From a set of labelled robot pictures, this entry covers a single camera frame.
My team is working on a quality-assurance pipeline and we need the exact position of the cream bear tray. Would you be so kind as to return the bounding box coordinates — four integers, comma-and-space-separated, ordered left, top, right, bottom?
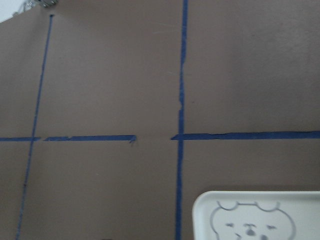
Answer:
192, 191, 320, 240

